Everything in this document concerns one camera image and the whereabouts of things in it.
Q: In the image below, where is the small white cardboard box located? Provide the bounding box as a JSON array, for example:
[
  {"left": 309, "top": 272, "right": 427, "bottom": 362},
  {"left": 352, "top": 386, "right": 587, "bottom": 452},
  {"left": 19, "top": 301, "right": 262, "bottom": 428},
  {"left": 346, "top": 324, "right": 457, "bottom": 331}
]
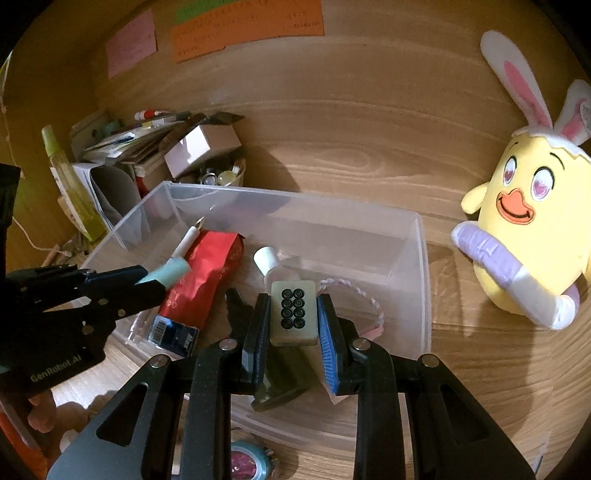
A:
[{"left": 164, "top": 113, "right": 245, "bottom": 178}]

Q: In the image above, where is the pink paper note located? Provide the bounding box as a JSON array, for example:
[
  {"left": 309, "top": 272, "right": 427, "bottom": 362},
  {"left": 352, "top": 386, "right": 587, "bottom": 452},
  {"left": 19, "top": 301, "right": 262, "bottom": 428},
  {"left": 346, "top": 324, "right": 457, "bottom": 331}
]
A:
[{"left": 105, "top": 8, "right": 158, "bottom": 79}]

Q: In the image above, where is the folded white leaflet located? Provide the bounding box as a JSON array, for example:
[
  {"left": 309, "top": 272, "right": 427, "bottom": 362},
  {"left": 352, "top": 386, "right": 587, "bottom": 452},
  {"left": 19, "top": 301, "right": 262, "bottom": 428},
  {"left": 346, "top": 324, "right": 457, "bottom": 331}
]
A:
[{"left": 71, "top": 161, "right": 141, "bottom": 232}]

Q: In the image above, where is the red box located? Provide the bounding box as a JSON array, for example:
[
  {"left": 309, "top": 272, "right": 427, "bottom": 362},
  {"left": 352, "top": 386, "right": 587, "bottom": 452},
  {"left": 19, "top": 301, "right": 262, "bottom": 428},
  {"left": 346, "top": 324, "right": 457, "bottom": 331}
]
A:
[{"left": 134, "top": 166, "right": 153, "bottom": 199}]

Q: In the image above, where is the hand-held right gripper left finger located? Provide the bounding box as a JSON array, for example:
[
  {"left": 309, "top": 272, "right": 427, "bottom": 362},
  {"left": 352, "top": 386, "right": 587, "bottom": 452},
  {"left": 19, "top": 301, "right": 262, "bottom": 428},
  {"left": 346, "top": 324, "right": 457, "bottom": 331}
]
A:
[{"left": 46, "top": 293, "right": 273, "bottom": 480}]

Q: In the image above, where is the white cable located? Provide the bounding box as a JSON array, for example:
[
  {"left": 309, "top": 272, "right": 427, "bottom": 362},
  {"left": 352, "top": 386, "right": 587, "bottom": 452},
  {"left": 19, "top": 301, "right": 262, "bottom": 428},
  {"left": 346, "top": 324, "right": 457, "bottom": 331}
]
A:
[{"left": 11, "top": 217, "right": 70, "bottom": 264}]

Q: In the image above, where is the small clear white-capped bottle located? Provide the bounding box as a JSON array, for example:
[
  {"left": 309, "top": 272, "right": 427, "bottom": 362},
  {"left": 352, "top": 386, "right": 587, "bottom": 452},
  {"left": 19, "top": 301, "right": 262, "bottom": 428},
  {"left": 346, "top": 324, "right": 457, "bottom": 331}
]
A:
[{"left": 253, "top": 246, "right": 305, "bottom": 289}]

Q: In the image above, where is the green paper note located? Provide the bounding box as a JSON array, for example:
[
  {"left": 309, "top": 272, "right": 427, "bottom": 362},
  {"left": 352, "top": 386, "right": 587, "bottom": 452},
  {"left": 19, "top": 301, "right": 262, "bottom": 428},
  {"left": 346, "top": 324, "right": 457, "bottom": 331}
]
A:
[{"left": 174, "top": 0, "right": 278, "bottom": 24}]

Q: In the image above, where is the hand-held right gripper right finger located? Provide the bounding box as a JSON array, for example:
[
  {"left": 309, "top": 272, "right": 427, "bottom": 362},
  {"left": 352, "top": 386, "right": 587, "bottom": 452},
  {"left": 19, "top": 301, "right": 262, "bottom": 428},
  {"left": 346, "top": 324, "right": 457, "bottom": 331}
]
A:
[{"left": 316, "top": 293, "right": 539, "bottom": 480}]

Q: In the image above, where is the glass bowl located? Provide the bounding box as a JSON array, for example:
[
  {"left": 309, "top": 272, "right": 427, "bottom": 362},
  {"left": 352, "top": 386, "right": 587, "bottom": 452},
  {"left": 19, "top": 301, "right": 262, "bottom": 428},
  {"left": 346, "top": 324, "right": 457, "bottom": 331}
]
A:
[{"left": 198, "top": 157, "right": 247, "bottom": 188}]

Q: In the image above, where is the orange paper note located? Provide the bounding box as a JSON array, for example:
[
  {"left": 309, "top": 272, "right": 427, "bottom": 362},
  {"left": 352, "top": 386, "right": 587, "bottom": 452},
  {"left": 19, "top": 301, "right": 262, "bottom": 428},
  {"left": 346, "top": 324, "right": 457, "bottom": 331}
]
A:
[{"left": 169, "top": 0, "right": 324, "bottom": 64}]

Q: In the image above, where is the stack of booklets and papers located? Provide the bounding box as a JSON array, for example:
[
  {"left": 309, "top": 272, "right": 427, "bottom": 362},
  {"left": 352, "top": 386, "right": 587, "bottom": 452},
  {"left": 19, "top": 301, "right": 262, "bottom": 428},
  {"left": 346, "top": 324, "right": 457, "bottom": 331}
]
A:
[{"left": 81, "top": 111, "right": 195, "bottom": 167}]

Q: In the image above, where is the red foil packet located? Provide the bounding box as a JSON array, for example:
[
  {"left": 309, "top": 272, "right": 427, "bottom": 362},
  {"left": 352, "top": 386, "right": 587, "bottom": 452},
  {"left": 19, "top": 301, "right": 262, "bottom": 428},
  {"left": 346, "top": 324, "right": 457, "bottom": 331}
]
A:
[{"left": 147, "top": 231, "right": 245, "bottom": 356}]

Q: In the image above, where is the mint green tube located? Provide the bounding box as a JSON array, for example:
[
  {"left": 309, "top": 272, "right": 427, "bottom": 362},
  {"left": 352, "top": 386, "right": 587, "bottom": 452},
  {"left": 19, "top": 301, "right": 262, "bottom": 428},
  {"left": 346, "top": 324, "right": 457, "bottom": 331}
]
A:
[{"left": 137, "top": 257, "right": 190, "bottom": 289}]

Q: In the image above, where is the person's left hand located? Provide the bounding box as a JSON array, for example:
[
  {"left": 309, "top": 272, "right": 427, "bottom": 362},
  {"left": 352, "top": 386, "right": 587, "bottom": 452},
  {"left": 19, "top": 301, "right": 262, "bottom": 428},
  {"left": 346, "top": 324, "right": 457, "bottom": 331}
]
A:
[{"left": 25, "top": 390, "right": 95, "bottom": 457}]

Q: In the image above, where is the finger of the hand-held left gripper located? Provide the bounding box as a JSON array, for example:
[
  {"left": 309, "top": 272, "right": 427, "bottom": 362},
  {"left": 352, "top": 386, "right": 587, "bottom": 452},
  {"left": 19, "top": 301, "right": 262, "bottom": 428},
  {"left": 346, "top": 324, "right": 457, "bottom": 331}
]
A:
[
  {"left": 82, "top": 282, "right": 168, "bottom": 320},
  {"left": 76, "top": 264, "right": 148, "bottom": 289}
]

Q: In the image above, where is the yellow chick plush toy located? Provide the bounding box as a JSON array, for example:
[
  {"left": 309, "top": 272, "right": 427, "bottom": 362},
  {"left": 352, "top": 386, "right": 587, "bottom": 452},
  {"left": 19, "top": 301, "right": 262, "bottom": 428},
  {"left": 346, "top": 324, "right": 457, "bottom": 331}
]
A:
[{"left": 451, "top": 30, "right": 591, "bottom": 330}]

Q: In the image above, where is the blue tape roll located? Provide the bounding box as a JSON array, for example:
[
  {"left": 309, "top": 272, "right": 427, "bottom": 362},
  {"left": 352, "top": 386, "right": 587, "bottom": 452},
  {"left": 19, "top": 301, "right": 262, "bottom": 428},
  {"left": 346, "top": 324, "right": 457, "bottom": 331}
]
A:
[{"left": 229, "top": 440, "right": 278, "bottom": 480}]

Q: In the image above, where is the clear plastic storage box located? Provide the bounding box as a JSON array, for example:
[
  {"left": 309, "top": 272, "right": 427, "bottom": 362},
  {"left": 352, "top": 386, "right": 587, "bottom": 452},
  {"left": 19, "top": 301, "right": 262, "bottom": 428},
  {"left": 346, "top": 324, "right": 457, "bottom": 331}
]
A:
[{"left": 81, "top": 181, "right": 432, "bottom": 450}]

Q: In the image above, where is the mahjong tile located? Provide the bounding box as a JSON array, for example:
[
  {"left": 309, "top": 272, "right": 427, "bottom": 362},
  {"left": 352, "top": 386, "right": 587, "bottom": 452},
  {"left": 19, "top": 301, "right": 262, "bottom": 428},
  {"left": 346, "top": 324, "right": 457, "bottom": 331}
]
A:
[{"left": 270, "top": 279, "right": 320, "bottom": 347}]

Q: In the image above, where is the pink white braided bracelet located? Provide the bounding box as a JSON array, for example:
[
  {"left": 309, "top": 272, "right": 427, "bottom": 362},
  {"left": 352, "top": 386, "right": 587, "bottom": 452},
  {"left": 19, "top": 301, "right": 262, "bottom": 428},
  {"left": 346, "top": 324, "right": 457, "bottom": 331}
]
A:
[{"left": 316, "top": 276, "right": 386, "bottom": 342}]

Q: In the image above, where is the yellow-green spray bottle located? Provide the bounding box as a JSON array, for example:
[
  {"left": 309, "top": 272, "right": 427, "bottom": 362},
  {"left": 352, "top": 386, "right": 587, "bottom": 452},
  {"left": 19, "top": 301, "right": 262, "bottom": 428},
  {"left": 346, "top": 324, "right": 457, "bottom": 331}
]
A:
[{"left": 41, "top": 124, "right": 107, "bottom": 243}]

